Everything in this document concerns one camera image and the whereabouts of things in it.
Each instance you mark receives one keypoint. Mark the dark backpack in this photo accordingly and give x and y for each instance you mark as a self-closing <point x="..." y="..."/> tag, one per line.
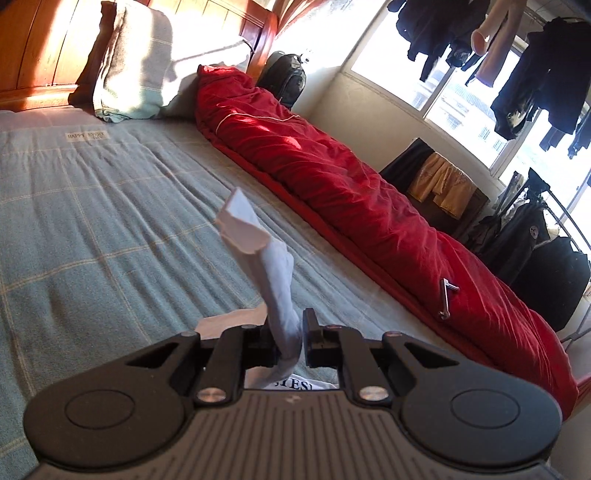
<point x="284" y="81"/>

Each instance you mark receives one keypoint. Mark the white printed t-shirt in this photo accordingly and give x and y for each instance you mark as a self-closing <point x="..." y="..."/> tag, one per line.
<point x="277" y="277"/>

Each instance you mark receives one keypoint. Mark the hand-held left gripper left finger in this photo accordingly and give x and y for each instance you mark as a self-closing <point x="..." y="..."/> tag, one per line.
<point x="261" y="344"/>

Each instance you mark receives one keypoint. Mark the black coat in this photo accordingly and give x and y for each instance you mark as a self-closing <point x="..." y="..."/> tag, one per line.
<point x="563" y="281"/>

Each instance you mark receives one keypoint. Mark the dark hanging trousers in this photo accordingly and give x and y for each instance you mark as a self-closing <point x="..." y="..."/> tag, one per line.
<point x="579" y="134"/>

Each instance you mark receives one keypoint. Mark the orange garment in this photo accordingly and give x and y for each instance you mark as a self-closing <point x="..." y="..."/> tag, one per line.
<point x="441" y="184"/>

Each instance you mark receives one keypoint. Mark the wooden headboard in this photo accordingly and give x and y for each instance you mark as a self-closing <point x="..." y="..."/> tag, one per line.
<point x="46" y="46"/>

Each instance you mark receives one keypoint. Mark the black jacket with round badge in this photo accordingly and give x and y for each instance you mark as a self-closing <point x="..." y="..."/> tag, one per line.
<point x="517" y="244"/>

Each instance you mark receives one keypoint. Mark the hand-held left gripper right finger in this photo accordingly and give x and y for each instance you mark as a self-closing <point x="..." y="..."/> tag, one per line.
<point x="318" y="346"/>

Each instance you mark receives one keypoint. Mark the dark hanging jacket pale pattern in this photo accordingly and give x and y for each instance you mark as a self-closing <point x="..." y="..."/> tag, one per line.
<point x="545" y="78"/>

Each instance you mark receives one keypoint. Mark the beige hanging garment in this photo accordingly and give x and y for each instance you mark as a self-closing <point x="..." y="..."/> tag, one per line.
<point x="498" y="41"/>

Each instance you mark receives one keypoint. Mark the pillow with pale towel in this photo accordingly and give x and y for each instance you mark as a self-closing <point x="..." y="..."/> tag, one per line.
<point x="147" y="64"/>

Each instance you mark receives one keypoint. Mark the bed with green plaid blanket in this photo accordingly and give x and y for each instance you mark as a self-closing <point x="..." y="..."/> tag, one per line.
<point x="92" y="230"/>

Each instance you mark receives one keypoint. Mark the metal clothes drying rack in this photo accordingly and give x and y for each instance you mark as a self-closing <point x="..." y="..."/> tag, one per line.
<point x="554" y="203"/>

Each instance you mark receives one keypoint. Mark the black draped garment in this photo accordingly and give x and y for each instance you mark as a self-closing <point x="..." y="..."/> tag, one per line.
<point x="404" y="166"/>

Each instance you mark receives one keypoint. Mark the red quilt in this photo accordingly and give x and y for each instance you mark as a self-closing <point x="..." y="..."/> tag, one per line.
<point x="346" y="194"/>

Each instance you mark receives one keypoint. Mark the window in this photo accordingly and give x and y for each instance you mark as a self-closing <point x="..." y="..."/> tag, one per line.
<point x="383" y="60"/>

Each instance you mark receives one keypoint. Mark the dark hanging garment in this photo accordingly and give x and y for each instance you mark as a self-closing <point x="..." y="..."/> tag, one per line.
<point x="434" y="27"/>

